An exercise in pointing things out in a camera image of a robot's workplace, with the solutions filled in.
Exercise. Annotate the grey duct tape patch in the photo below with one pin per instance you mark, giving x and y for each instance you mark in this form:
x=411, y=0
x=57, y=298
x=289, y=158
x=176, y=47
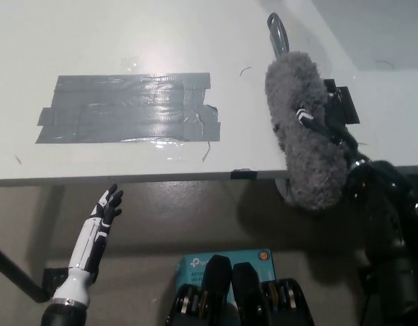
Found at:
x=127, y=108

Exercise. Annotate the small black edge tape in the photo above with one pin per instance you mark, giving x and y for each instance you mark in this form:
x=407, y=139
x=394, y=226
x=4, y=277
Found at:
x=243, y=174

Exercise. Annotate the white round object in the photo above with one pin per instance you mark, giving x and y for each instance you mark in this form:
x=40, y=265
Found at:
x=281, y=190

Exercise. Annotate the teal router box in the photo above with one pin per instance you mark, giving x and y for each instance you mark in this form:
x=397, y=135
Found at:
x=195, y=266

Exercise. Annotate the black table leg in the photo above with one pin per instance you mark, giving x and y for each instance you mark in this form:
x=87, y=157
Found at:
x=15, y=268

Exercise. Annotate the grey fluffy duster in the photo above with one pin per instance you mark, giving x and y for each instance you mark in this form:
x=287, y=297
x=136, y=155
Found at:
x=297, y=91

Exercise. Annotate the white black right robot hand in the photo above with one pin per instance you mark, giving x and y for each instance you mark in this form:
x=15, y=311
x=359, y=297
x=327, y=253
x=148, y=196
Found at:
x=375, y=183

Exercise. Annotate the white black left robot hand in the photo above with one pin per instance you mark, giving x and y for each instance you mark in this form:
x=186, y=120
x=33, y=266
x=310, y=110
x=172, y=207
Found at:
x=94, y=231

